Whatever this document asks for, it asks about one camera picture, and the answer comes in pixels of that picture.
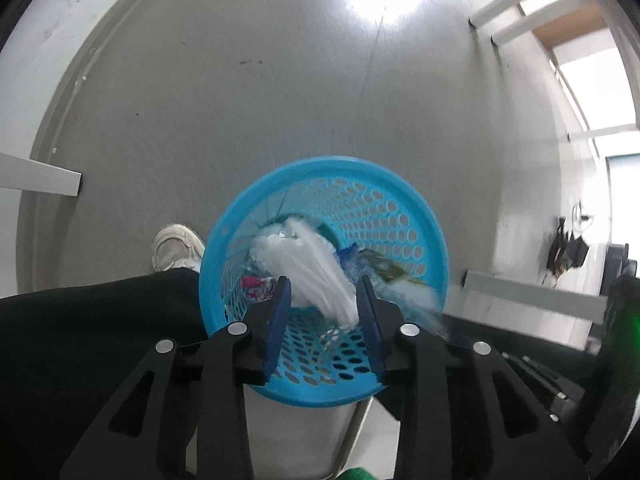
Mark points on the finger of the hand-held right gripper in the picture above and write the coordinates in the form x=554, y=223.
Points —
x=545, y=385

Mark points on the pink printed clear wrapper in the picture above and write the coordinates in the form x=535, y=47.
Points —
x=257, y=287

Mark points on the grey metal leg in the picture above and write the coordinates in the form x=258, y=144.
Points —
x=300, y=435

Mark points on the blue perforated plastic basket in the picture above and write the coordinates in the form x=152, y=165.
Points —
x=350, y=185

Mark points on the window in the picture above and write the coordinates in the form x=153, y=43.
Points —
x=622, y=195

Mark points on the person's white sneaker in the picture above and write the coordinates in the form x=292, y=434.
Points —
x=175, y=250

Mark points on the person's black trouser leg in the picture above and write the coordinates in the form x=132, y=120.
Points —
x=75, y=350

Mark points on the white metal frame beam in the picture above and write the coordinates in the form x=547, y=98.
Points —
x=40, y=175
x=535, y=295

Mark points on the white plastic bag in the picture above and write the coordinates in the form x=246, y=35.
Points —
x=310, y=270

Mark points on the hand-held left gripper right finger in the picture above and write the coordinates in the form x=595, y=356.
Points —
x=370, y=325

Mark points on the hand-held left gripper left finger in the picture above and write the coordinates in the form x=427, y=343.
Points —
x=277, y=320

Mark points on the printed snack wrapper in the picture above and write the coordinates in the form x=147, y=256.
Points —
x=390, y=269

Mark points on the blue snack bag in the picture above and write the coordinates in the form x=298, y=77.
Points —
x=350, y=260

